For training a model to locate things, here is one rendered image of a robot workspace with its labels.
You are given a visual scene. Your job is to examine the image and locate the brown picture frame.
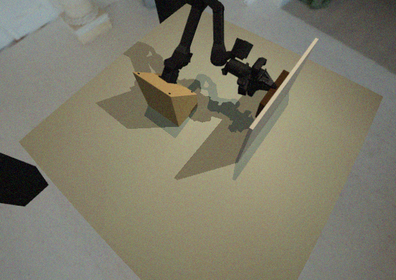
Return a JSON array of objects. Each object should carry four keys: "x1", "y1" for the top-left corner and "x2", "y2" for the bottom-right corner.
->
[{"x1": 255, "y1": 70, "x2": 289, "y2": 117}]

